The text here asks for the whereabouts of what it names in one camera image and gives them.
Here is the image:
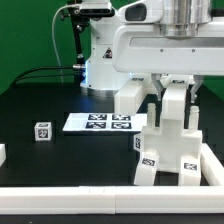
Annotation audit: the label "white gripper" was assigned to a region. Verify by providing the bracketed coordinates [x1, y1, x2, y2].
[112, 21, 224, 102]

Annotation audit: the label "white chair back frame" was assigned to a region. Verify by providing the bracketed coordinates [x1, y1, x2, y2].
[114, 74, 194, 120]

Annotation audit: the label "white chair seat part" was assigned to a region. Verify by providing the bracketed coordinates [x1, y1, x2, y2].
[139, 103, 202, 173]

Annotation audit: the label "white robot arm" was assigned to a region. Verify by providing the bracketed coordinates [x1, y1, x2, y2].
[79, 0, 224, 95]

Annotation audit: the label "white cube nut with tag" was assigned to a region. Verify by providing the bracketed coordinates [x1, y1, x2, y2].
[133, 134, 141, 152]

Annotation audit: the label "white tag sheet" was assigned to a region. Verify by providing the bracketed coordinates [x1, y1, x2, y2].
[63, 113, 147, 132]

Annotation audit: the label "small white cube nut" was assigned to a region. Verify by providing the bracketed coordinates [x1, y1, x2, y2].
[34, 122, 52, 141]

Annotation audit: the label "white L-shaped fence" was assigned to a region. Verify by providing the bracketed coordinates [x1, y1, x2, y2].
[0, 145, 224, 214]

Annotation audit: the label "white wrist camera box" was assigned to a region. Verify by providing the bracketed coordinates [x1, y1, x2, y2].
[116, 0, 164, 24]

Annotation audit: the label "grey camera on stand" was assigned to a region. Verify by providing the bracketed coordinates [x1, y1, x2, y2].
[79, 2, 115, 18]

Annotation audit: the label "black cables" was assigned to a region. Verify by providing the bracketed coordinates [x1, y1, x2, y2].
[13, 64, 86, 86]

